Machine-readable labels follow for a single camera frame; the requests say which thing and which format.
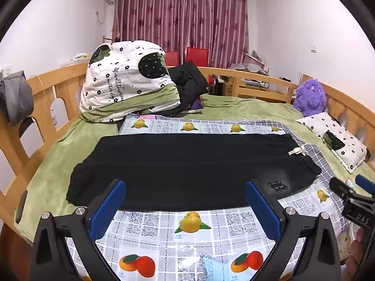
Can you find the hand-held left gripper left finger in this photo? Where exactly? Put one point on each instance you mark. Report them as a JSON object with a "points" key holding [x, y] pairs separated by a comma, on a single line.
{"points": [[107, 210]]}

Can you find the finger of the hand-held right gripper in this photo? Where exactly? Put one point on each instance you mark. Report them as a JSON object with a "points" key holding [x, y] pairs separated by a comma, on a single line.
{"points": [[364, 183], [341, 187]]}

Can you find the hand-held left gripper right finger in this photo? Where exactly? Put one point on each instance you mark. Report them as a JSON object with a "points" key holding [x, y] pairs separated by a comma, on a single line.
{"points": [[263, 213]]}

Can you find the black pants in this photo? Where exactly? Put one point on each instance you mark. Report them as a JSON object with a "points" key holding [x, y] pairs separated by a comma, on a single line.
{"points": [[175, 166]]}

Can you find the person's right hand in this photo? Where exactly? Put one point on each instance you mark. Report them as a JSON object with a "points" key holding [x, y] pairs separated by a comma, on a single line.
{"points": [[356, 254]]}

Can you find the fruit print bed sheet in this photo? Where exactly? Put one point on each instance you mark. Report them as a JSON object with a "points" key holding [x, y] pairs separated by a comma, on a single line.
{"points": [[164, 225]]}

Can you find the white floral pillow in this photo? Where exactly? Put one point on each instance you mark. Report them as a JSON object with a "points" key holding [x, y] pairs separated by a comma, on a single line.
{"points": [[322, 126]]}

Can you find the green fleece blanket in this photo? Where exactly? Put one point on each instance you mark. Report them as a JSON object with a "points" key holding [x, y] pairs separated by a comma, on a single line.
{"points": [[58, 152]]}

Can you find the purple plush toy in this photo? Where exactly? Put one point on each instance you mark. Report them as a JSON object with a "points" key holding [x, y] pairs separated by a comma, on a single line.
{"points": [[310, 96]]}

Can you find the purple cloth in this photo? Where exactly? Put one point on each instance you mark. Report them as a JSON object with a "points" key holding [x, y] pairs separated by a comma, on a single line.
{"points": [[195, 105]]}

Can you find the brown cardboard box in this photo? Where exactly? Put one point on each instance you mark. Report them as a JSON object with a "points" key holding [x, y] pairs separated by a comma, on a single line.
{"points": [[227, 89]]}

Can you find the white rolled paper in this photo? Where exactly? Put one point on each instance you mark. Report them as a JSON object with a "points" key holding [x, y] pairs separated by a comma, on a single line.
{"points": [[255, 84]]}

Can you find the white floral folded quilt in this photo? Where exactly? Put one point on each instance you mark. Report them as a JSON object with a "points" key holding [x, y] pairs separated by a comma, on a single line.
{"points": [[117, 79]]}

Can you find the grey garment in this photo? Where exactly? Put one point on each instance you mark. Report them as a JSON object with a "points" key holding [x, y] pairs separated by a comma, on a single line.
{"points": [[16, 99]]}

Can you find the pile of cardboard boxes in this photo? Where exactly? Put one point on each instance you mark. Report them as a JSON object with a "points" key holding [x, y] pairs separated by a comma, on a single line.
{"points": [[249, 63]]}

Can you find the black jacket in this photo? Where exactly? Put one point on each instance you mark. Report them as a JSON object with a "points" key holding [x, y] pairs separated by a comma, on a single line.
{"points": [[187, 82]]}

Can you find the white storage box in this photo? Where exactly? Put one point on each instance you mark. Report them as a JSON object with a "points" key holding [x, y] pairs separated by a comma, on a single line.
{"points": [[80, 59]]}

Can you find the red chair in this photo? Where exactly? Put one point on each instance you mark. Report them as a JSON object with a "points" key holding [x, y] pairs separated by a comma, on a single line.
{"points": [[197, 55], [172, 58]]}

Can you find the wooden coat rack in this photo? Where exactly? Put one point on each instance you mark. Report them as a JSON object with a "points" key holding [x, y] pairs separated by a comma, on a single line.
{"points": [[111, 38]]}

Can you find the maroon curtain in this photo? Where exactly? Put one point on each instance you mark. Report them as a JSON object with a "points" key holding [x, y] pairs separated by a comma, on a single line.
{"points": [[181, 14]]}

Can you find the wooden bed frame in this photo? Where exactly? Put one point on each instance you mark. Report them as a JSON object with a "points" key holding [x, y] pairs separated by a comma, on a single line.
{"points": [[67, 76]]}

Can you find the white light switch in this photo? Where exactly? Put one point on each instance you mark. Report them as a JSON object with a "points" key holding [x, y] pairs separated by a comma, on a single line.
{"points": [[313, 49]]}

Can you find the white wall socket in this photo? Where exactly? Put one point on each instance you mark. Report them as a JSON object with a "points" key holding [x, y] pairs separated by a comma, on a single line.
{"points": [[6, 72]]}

